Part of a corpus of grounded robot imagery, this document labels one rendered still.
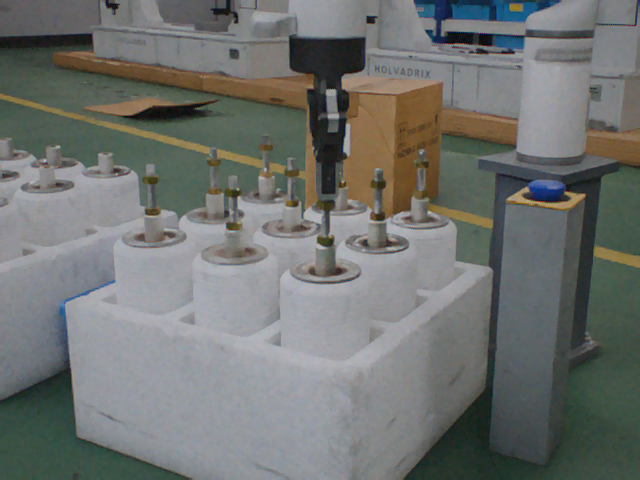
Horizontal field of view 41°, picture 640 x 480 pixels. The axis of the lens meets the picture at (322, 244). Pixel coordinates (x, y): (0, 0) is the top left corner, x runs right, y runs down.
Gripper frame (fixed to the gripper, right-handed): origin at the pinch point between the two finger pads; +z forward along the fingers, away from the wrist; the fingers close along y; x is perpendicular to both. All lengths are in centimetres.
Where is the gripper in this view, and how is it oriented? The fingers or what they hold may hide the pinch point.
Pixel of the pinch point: (327, 178)
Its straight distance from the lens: 87.3
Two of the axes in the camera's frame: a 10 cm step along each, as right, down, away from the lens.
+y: -0.9, -3.0, 9.5
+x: -10.0, 0.3, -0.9
